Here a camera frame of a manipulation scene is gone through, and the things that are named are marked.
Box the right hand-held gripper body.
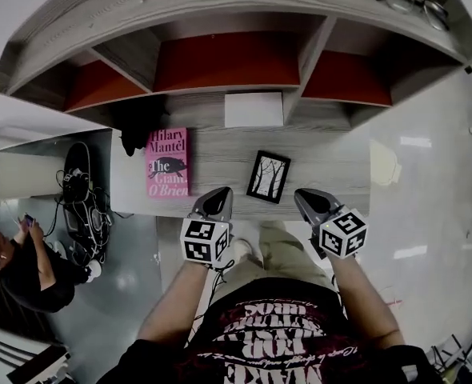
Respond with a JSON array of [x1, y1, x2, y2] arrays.
[[310, 210, 370, 260]]

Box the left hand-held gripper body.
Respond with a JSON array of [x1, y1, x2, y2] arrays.
[[179, 212, 235, 266]]

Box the black framed tree picture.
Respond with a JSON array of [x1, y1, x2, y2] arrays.
[[246, 149, 292, 206]]

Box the person's left forearm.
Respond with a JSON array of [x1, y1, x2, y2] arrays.
[[138, 260, 221, 350]]

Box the person's right forearm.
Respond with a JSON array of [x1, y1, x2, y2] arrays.
[[330, 254, 405, 350]]

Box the grey wooden shelf surface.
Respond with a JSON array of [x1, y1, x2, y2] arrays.
[[110, 92, 371, 220]]

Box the person's white left shoe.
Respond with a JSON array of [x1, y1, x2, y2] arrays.
[[231, 238, 263, 266]]

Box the person's white shoe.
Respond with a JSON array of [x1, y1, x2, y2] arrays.
[[231, 238, 263, 266], [86, 258, 103, 282]]

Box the person's beige trousers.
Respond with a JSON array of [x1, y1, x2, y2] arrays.
[[219, 220, 337, 295]]

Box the pink book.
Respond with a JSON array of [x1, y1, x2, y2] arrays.
[[145, 126, 191, 198]]

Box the beige waste bin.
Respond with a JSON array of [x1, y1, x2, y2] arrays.
[[370, 138, 403, 186]]

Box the black cloth bag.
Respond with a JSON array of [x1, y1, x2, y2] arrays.
[[114, 98, 169, 158]]

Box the white flat box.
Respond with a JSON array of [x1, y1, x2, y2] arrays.
[[223, 90, 285, 129]]

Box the person's black printed shirt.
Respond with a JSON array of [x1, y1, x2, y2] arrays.
[[107, 278, 441, 384]]

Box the black metal stand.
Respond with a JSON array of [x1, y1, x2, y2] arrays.
[[431, 322, 472, 375]]

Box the round white table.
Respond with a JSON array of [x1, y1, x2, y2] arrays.
[[0, 126, 115, 202]]

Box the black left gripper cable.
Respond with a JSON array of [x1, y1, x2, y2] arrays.
[[187, 260, 235, 335]]

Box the pile of black cables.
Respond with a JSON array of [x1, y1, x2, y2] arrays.
[[62, 141, 113, 263]]

